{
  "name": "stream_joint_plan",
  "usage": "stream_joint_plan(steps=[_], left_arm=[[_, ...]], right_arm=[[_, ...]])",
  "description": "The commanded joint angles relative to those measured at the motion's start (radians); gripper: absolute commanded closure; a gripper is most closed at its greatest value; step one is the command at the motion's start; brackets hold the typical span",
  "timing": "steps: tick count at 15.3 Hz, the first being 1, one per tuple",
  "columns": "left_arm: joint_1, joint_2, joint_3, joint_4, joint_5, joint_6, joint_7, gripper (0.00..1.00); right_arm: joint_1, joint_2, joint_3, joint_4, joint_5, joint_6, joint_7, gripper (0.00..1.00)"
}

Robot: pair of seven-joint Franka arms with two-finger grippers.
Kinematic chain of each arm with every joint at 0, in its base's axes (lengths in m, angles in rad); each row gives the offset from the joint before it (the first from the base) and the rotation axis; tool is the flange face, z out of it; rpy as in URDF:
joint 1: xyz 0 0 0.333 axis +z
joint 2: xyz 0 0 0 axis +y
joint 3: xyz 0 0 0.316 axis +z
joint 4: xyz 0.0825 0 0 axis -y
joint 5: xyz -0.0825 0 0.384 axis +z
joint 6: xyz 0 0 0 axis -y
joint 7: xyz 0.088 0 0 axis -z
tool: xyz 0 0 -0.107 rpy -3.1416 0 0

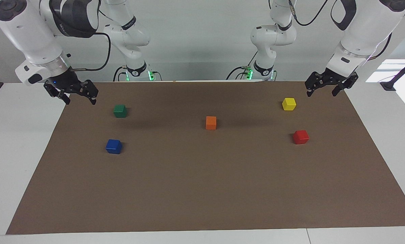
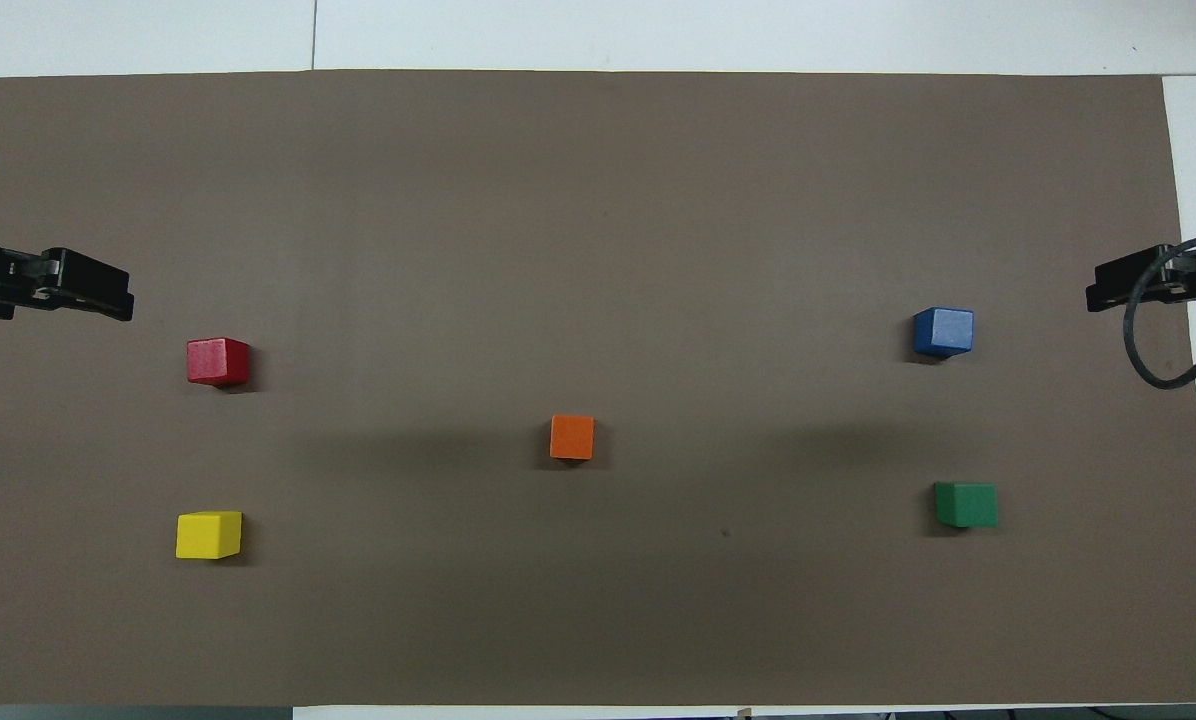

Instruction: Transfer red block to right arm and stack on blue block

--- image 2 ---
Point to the red wooden block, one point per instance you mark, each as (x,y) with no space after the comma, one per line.
(216,362)

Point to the blue wooden block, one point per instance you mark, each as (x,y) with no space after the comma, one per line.
(943,332)

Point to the green wooden block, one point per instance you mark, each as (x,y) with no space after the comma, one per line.
(966,505)

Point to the yellow wooden block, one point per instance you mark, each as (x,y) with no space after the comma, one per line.
(208,535)

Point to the orange wooden block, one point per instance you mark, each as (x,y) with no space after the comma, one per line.
(572,438)

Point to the brown table mat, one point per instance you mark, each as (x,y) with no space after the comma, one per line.
(598,600)

